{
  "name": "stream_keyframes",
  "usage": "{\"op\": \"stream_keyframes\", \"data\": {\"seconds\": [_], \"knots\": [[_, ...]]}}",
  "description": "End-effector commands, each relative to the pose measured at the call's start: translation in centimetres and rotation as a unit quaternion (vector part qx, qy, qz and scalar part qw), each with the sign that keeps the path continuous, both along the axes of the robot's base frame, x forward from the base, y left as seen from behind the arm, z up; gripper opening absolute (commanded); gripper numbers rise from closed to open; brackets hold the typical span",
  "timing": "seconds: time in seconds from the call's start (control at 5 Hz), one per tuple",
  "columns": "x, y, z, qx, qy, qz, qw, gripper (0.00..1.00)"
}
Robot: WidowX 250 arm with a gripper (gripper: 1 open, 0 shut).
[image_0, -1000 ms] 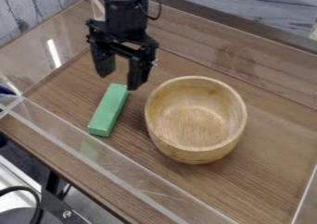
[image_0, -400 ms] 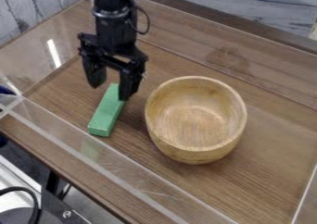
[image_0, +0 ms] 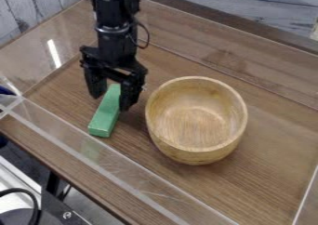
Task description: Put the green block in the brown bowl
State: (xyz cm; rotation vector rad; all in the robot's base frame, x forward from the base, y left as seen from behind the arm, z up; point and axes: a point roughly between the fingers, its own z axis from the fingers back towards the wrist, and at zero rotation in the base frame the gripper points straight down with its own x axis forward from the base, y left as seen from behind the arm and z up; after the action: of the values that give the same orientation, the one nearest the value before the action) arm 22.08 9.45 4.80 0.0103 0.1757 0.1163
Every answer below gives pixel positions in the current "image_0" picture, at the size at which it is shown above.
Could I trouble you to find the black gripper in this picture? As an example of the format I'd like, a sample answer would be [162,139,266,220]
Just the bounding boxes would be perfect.
[79,25,149,112]

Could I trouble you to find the green rectangular block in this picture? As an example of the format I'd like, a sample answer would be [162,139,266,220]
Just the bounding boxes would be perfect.
[89,84,121,138]

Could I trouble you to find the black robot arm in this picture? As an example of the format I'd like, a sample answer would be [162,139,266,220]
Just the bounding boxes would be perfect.
[79,0,149,112]

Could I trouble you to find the brown wooden bowl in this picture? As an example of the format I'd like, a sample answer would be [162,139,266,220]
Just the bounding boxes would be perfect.
[146,76,249,165]

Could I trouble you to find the blue object at left edge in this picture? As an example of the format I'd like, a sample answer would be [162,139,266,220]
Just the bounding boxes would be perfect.
[0,86,15,96]

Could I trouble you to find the black table leg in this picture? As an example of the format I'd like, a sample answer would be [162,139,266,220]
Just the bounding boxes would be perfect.
[46,172,62,196]

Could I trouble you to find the clear acrylic tray wall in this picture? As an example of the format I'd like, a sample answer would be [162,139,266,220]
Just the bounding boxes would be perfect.
[0,0,318,225]

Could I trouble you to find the black metal base plate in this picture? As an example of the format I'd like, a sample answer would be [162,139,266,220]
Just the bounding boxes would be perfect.
[39,191,93,225]

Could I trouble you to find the black cable loop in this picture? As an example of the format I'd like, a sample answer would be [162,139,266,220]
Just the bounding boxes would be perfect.
[0,187,43,225]

